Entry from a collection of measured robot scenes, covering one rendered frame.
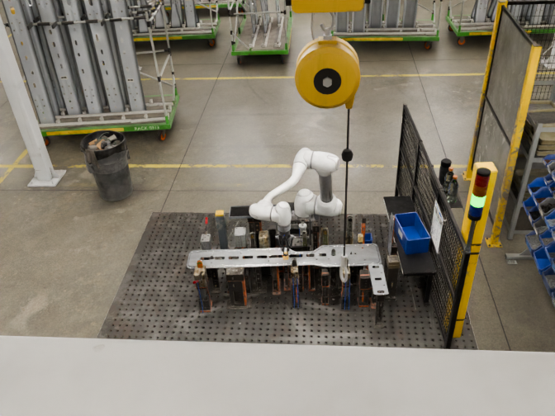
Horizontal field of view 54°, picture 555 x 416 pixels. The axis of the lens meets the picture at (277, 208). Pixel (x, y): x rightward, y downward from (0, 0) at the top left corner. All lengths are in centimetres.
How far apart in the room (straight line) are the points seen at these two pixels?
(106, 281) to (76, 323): 54
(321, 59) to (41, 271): 495
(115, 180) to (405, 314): 377
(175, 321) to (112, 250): 205
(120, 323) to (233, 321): 80
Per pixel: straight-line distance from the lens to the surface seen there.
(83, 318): 523
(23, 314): 551
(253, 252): 393
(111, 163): 625
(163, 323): 397
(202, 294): 386
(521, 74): 513
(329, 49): 121
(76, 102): 807
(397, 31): 1045
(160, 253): 453
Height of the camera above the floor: 356
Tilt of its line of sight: 36 degrees down
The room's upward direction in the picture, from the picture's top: 4 degrees counter-clockwise
